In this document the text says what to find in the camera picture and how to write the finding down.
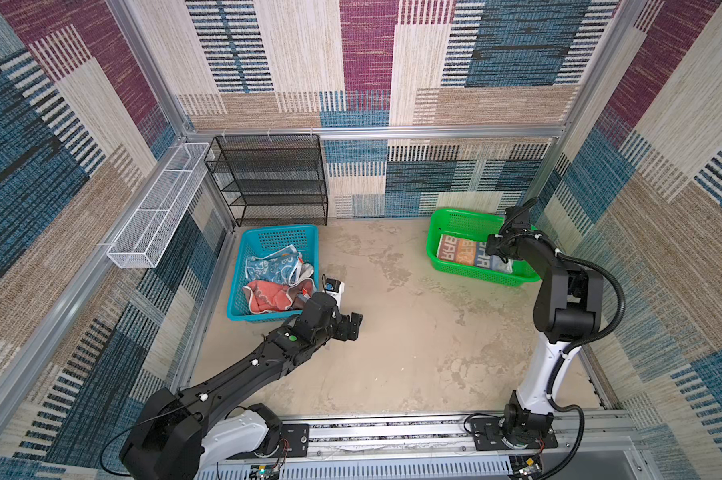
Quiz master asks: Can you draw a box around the white wire mesh tray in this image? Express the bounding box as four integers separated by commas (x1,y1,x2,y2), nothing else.
107,143,210,269

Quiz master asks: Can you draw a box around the teal plastic basket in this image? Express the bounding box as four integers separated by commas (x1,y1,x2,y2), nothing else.
227,224,320,322

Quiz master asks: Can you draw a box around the multicolour rabbit towel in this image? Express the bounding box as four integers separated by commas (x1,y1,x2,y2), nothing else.
436,235,513,274

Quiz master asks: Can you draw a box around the red pink towel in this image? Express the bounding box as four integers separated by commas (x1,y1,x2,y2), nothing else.
242,278,316,315

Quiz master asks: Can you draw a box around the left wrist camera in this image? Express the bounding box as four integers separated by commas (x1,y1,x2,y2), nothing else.
321,275,345,308

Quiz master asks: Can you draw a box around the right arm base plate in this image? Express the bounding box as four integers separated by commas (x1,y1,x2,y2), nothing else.
463,414,559,451

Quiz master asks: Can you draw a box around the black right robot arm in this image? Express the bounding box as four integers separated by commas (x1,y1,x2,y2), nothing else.
484,198,603,449

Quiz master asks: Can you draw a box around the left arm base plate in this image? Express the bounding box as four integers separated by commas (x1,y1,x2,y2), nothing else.
228,423,310,461

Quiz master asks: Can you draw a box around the light blue patterned towel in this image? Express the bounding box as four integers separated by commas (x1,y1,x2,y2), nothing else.
244,245,313,286

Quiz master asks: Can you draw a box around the black wire shelf rack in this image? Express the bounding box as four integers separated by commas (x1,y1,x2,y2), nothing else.
206,134,329,227

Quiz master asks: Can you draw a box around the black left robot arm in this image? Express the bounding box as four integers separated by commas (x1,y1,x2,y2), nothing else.
119,293,363,479

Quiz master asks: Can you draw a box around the green plastic basket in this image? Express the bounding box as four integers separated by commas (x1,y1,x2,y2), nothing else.
426,208,540,287

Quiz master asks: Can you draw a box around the aluminium front rail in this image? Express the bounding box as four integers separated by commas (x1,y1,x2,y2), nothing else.
192,410,659,479

